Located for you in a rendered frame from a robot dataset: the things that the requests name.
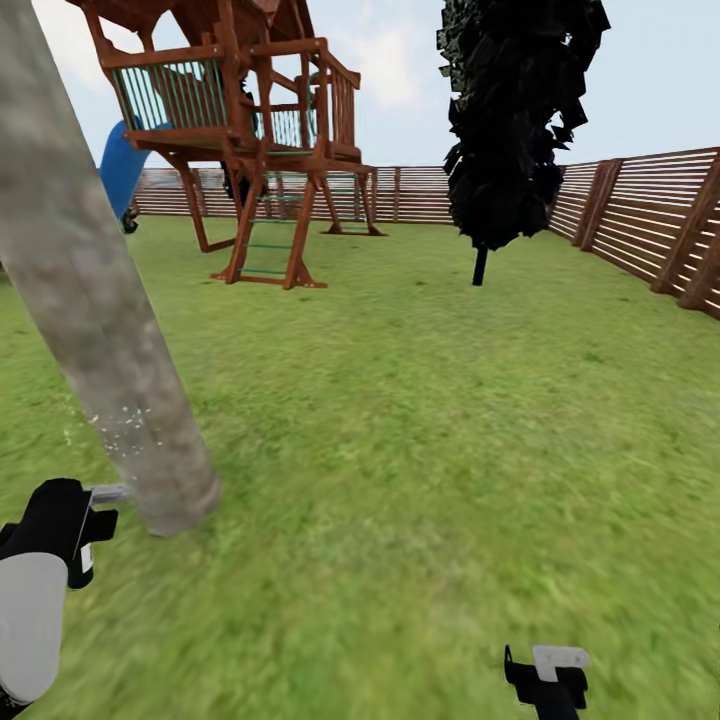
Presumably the pesticide atomizer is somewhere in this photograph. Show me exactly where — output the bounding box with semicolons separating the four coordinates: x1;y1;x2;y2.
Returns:
67;542;93;591

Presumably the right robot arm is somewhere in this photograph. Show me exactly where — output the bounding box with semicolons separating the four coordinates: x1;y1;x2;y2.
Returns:
504;645;589;720

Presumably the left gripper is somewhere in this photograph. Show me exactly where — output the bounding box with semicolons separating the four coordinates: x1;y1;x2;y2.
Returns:
79;510;119;543

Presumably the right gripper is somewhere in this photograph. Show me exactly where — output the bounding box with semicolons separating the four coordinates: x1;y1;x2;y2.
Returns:
504;646;585;714

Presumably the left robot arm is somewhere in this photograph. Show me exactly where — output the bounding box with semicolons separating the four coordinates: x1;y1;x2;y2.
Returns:
0;481;133;720

